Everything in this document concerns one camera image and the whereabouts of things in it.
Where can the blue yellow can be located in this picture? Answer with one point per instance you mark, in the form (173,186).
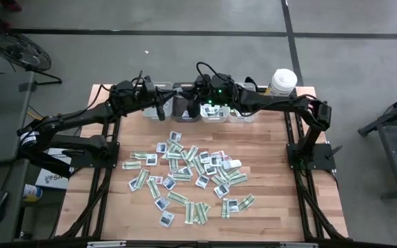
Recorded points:
(32,193)

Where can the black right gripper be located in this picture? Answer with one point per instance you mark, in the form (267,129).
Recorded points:
(221,89)

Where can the white plastic bin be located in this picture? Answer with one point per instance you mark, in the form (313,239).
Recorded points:
(215,118)

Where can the grey low desk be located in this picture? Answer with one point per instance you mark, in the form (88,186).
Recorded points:
(2,172)

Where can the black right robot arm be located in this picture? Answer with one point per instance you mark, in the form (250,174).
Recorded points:
(277,103)

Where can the grey desk top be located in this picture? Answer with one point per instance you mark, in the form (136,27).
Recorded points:
(2,113)

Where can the disinfecting wipes canister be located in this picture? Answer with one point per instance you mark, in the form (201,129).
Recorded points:
(283,79)

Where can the black floor fan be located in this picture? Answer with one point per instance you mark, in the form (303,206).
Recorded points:
(16,48)

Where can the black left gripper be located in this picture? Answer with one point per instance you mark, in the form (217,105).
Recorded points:
(154,93)

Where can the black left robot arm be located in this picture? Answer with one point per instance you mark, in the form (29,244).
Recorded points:
(81,118)

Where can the dark grey metal stand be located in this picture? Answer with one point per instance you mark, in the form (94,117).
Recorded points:
(393,158)

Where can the clear plastic bin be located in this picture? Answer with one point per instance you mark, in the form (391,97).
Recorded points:
(248,117)

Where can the white antiseptic towelette packet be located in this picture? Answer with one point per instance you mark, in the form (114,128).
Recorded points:
(175,136)
(221,190)
(202,180)
(151,159)
(133,185)
(233,205)
(210,169)
(169,183)
(206,110)
(162,203)
(213,112)
(204,156)
(167,218)
(215,161)
(222,113)
(161,147)
(232,164)
(185,171)

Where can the person's foot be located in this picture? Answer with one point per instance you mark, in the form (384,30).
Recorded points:
(10,4)

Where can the dark grey plastic bin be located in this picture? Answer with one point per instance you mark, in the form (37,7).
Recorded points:
(181,110)

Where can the light grey plastic bin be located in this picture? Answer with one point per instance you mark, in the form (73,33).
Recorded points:
(150,113)

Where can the white cardboard box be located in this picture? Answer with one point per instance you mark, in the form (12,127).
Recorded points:
(55,180)

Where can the silver metal bracket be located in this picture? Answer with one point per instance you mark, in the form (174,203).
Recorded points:
(298,245)
(106,244)

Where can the small white wipe packet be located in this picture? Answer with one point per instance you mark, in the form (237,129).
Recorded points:
(185,114)

